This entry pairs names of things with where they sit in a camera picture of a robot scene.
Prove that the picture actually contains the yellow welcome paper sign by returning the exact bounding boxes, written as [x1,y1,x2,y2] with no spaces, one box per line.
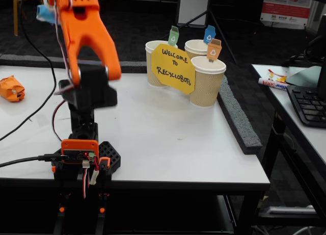
[151,42,196,95]

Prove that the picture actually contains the red white black wire bundle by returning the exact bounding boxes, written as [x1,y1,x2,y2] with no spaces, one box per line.
[81,160,91,200]

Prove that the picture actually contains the black camera cable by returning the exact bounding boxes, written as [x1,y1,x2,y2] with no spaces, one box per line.
[0,0,57,142]

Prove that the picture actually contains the paper cup with blue label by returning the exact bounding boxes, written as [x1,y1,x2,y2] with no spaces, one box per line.
[184,39,212,60]

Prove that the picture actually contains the blue paper wad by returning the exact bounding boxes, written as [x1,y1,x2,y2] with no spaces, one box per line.
[36,4,58,24]

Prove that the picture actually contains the paper cup with green label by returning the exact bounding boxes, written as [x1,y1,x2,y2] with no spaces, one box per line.
[145,40,178,88]

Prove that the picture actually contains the black cable bundle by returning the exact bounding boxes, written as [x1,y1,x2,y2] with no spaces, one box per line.
[281,35,323,67]

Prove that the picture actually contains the orange crumpled paper wad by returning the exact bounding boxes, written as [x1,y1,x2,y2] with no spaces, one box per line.
[0,75,25,102]

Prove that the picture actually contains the short grey foam strip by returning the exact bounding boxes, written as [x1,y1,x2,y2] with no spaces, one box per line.
[119,61,148,74]

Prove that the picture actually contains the black USB cable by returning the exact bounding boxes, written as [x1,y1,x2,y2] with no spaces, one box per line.
[0,154,68,169]

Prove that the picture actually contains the orange controller board housing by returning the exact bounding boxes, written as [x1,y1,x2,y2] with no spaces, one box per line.
[61,139,99,166]

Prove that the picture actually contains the black tripod stand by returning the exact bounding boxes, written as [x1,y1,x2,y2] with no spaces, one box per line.
[160,0,238,65]

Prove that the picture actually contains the black table clamp orange knob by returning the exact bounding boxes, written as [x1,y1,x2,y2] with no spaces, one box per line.
[95,157,113,235]
[51,166,67,235]

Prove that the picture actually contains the paper cup with orange label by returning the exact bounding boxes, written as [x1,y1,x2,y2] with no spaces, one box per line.
[189,56,227,108]

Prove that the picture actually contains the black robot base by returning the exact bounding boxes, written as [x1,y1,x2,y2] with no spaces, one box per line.
[50,140,122,175]

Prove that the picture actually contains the white power strip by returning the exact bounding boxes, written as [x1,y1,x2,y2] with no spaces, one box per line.
[263,205,317,215]

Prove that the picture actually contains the white standing panel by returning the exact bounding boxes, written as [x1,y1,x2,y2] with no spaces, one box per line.
[176,0,211,28]

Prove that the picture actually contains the orange recycling bin label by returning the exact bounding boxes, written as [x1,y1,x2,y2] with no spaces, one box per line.
[206,38,222,63]

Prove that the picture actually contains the red white poster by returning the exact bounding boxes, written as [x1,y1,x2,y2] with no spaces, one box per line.
[260,0,313,30]

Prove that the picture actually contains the green recycling bin label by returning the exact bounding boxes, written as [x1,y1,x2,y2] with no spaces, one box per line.
[168,25,180,46]

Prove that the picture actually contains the black keyboard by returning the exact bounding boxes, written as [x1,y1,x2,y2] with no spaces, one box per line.
[286,85,326,128]

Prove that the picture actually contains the white table black frame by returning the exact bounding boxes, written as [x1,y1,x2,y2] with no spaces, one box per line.
[251,63,326,220]

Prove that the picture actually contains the white power connector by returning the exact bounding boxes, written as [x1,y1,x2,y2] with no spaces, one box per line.
[89,168,99,186]

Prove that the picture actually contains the red yellow candy wrapper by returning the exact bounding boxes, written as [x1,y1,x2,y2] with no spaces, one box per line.
[266,68,288,83]

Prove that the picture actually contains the blue recycling bin label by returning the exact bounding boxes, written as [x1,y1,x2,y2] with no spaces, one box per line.
[203,24,216,45]

